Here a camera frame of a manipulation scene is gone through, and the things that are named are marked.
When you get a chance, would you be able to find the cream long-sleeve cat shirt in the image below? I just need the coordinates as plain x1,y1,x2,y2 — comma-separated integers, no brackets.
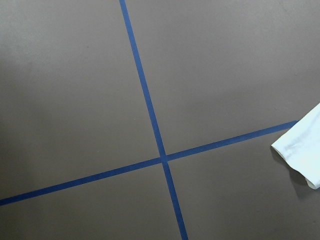
271,105,320,190

